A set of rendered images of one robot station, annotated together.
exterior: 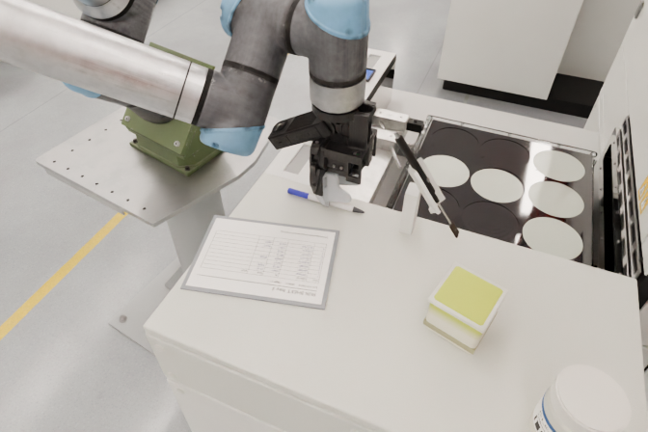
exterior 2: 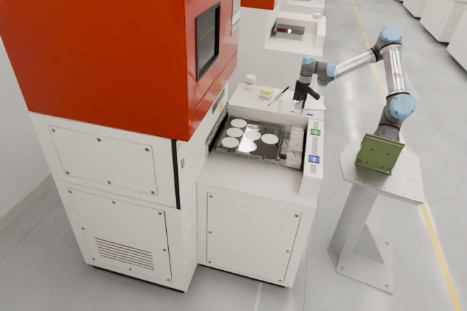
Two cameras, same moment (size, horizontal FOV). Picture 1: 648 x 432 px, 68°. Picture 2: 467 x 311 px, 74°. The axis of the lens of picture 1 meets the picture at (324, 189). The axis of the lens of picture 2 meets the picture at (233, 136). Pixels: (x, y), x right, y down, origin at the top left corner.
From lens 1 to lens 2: 235 cm
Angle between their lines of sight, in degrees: 102
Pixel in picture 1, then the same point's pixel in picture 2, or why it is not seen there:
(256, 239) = (313, 106)
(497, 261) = (258, 105)
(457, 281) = (269, 89)
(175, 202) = (353, 144)
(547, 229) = (239, 124)
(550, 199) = (236, 132)
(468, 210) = (261, 128)
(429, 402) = not seen: hidden behind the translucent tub
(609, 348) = (238, 95)
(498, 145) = (250, 148)
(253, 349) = not seen: hidden behind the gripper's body
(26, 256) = not seen: outside the picture
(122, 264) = (418, 275)
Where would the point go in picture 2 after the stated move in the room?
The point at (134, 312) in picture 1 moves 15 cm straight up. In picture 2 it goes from (385, 247) to (392, 234)
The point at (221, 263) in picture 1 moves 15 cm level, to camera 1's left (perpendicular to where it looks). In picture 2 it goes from (317, 103) to (338, 102)
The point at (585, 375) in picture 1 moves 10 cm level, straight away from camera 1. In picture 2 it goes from (251, 77) to (242, 81)
